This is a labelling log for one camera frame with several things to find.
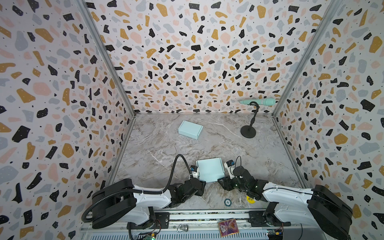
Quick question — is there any mint box sheets stack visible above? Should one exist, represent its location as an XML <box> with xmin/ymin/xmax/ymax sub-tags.
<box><xmin>196</xmin><ymin>158</ymin><xmax>225</xmax><ymax>183</ymax></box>

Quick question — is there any mint paper box sheet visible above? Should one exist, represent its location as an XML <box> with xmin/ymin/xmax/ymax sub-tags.
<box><xmin>178</xmin><ymin>121</ymin><xmax>203</xmax><ymax>140</ymax></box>

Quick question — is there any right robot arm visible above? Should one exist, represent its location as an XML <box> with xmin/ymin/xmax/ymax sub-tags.
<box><xmin>218</xmin><ymin>166</ymin><xmax>353</xmax><ymax>240</ymax></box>

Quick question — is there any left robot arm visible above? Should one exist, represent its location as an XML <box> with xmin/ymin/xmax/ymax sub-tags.
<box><xmin>82</xmin><ymin>178</ymin><xmax>206</xmax><ymax>229</ymax></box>

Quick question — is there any dark round tape roll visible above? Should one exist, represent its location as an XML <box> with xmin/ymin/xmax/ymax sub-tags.
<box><xmin>224</xmin><ymin>199</ymin><xmax>232</xmax><ymax>207</ymax></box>

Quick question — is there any yellow round sticker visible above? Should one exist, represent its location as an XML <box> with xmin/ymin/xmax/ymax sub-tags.
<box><xmin>247</xmin><ymin>196</ymin><xmax>256</xmax><ymax>204</ymax></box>

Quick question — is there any purple snack packet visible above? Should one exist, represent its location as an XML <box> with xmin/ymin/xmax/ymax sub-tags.
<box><xmin>218</xmin><ymin>219</ymin><xmax>239</xmax><ymax>238</ymax></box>

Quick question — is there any black round-base stand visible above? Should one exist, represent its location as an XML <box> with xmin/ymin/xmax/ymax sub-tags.
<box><xmin>241</xmin><ymin>101</ymin><xmax>260</xmax><ymax>139</ymax></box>

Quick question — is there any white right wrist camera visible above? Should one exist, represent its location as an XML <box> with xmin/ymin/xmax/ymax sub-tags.
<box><xmin>225</xmin><ymin>160</ymin><xmax>235</xmax><ymax>179</ymax></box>

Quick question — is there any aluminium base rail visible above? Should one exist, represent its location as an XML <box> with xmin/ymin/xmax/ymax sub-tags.
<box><xmin>79</xmin><ymin>208</ymin><xmax>334</xmax><ymax>240</ymax></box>

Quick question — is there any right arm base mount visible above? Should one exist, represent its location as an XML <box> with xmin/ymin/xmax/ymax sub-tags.
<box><xmin>248</xmin><ymin>202</ymin><xmax>291</xmax><ymax>227</ymax></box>

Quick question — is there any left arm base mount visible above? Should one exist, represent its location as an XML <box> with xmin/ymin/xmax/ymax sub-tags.
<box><xmin>126</xmin><ymin>207</ymin><xmax>170</xmax><ymax>230</ymax></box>

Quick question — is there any black corrugated left cable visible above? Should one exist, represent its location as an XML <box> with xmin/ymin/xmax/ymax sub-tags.
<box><xmin>81</xmin><ymin>154</ymin><xmax>193</xmax><ymax>223</ymax></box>

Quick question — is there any aluminium corner post right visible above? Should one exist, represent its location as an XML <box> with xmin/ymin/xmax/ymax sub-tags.
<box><xmin>272</xmin><ymin>0</ymin><xmax>344</xmax><ymax>118</ymax></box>

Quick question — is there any aluminium corner post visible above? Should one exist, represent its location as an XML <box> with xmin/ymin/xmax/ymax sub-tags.
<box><xmin>272</xmin><ymin>0</ymin><xmax>344</xmax><ymax>118</ymax></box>
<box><xmin>75</xmin><ymin>0</ymin><xmax>136</xmax><ymax>118</ymax></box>

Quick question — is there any aluminium corner post left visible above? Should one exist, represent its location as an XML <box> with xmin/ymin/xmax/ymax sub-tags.
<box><xmin>75</xmin><ymin>0</ymin><xmax>136</xmax><ymax>118</ymax></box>

